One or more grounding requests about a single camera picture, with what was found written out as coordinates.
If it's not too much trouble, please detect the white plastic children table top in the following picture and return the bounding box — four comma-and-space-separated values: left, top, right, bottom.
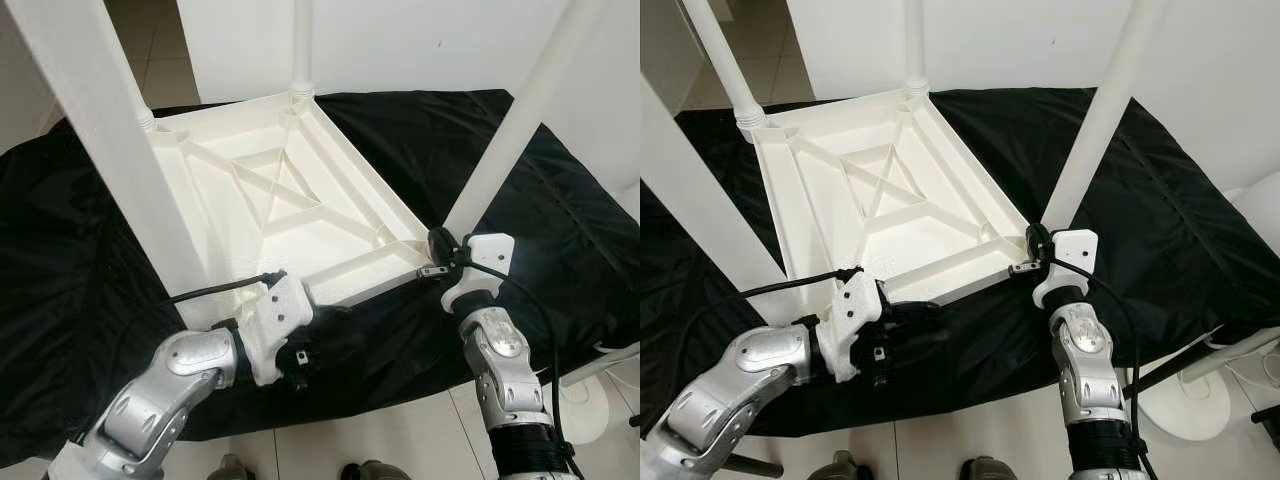
140, 90, 446, 331
750, 88, 1036, 326

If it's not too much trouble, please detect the black cloth table cover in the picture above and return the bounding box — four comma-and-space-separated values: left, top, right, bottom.
640, 85, 1280, 441
0, 88, 641, 466

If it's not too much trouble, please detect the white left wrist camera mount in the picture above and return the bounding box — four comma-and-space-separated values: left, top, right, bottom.
238, 272, 317, 387
816, 270, 887, 385

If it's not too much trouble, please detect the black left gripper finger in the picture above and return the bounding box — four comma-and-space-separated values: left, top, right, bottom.
310, 303, 381, 347
885, 300, 951, 347

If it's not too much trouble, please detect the grey robot right leg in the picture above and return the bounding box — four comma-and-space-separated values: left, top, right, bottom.
340, 458, 413, 480
960, 455, 1021, 480

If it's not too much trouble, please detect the white round lamp base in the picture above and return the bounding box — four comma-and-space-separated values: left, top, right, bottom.
1140, 355, 1233, 443
558, 368, 614, 447

